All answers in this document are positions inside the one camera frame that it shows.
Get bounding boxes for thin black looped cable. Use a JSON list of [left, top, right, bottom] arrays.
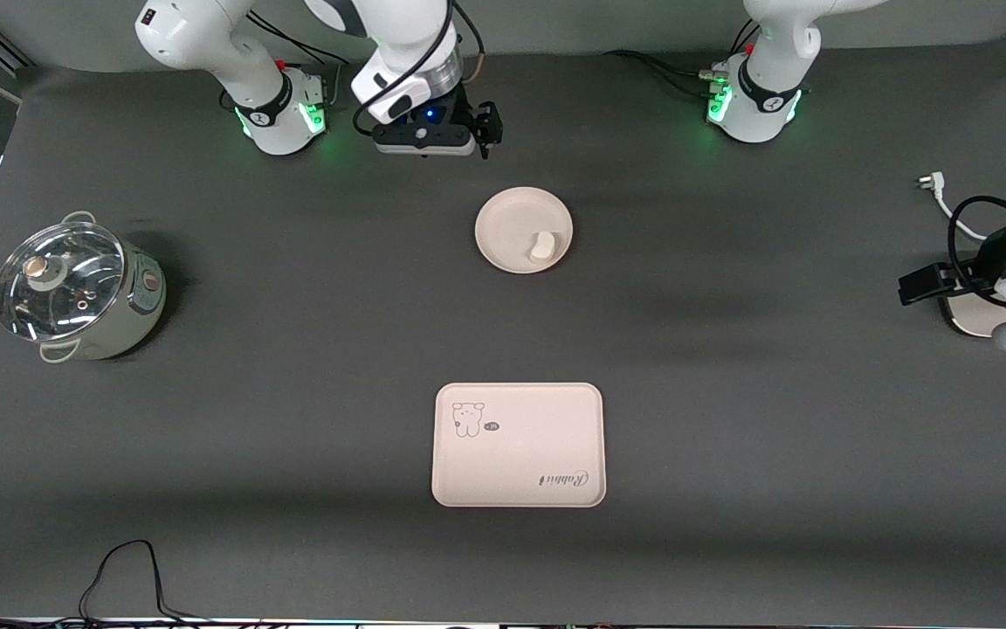
[[75, 539, 207, 626]]

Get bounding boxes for glass pot lid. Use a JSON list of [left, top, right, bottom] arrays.
[[0, 222, 127, 343]]

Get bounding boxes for dark grey table mat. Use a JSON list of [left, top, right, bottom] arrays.
[[0, 31, 1006, 626]]

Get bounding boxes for black arm base cables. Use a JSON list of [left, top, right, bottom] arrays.
[[602, 17, 761, 99], [245, 10, 351, 71]]

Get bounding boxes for black arm wrist cable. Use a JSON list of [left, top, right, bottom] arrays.
[[947, 196, 1006, 263], [352, 0, 486, 139]]

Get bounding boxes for black left arm base cables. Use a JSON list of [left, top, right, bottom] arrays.
[[602, 17, 761, 99]]

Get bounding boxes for cream rectangular rabbit tray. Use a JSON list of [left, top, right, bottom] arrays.
[[431, 383, 607, 508]]

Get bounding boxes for white power cord with plug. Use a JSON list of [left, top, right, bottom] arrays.
[[916, 172, 989, 242]]

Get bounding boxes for black right arm base cables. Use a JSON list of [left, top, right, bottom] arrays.
[[245, 10, 351, 71]]

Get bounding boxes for black right arm wrist cable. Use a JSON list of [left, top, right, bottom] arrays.
[[352, 0, 486, 139]]

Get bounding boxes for round cream plate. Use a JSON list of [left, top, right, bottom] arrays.
[[474, 186, 575, 275]]

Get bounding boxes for black left arm wrist cable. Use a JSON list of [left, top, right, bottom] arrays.
[[947, 196, 1006, 263]]

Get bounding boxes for pale green electric pot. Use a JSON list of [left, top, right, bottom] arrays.
[[37, 211, 169, 364]]

